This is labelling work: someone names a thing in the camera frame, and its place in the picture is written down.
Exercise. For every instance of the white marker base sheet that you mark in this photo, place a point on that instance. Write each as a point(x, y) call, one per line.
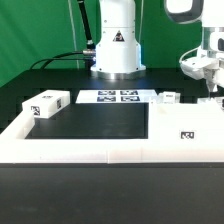
point(115, 96)

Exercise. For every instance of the white block with marker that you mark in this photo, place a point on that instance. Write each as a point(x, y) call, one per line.
point(47, 103)

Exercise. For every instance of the white U-shaped fence frame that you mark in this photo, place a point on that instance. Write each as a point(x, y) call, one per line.
point(15, 149)

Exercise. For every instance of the white cabinet body box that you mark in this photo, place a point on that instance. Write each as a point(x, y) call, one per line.
point(175, 122)

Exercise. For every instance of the small white cabinet part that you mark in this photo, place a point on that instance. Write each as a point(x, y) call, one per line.
point(169, 97)

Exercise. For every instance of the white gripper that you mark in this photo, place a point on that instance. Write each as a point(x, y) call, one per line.
point(213, 70)

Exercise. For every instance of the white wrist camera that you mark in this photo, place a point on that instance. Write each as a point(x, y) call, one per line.
point(193, 62)

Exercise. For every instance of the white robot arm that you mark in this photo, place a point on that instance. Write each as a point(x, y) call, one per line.
point(118, 54)

